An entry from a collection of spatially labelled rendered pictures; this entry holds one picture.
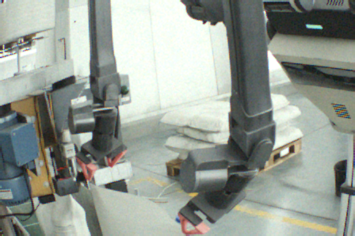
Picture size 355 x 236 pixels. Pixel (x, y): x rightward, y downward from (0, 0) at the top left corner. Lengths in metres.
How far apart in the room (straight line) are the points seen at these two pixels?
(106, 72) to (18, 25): 0.30
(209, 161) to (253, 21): 0.24
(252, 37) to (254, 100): 0.11
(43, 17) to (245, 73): 0.63
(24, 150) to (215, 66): 6.09
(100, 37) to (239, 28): 0.52
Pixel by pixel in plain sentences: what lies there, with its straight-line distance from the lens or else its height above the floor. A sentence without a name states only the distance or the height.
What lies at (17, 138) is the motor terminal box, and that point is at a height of 1.28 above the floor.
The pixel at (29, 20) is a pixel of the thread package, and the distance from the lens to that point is 1.14.
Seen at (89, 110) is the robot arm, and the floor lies 1.30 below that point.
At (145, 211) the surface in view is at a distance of 1.27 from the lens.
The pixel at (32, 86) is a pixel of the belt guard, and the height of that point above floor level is 1.38.
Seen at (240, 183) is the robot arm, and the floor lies 1.21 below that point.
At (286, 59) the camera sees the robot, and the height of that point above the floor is 1.37.
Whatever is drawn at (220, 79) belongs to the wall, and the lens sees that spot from 7.11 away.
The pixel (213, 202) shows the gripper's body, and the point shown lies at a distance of 0.85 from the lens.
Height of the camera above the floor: 1.49
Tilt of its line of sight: 12 degrees down
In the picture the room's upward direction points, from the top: 7 degrees counter-clockwise
